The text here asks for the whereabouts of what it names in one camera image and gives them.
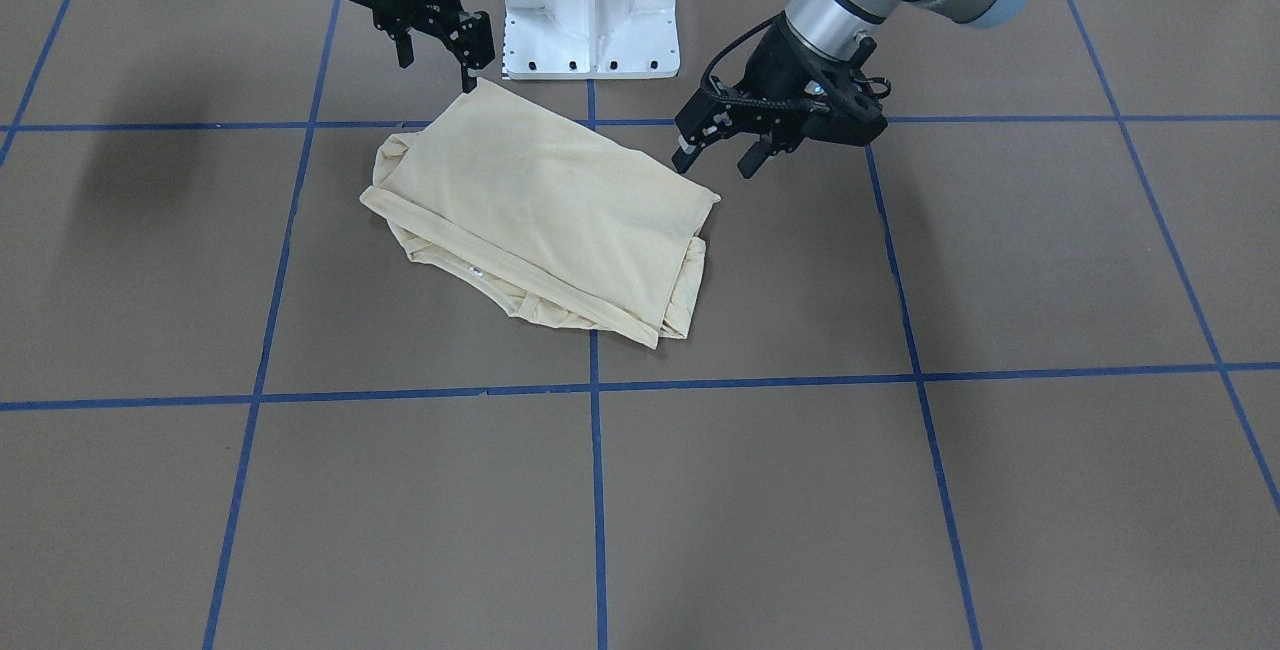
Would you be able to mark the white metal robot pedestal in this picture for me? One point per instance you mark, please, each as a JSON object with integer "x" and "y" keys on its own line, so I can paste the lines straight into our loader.
{"x": 547, "y": 40}

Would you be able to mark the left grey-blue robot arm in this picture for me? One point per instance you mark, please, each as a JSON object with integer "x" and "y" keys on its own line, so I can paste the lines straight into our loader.
{"x": 830, "y": 26}

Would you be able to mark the cream long-sleeve printed shirt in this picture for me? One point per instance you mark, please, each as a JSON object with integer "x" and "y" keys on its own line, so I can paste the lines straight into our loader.
{"x": 555, "y": 223}

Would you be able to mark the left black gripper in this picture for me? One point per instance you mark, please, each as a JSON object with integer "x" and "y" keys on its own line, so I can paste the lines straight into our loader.
{"x": 775, "y": 65}

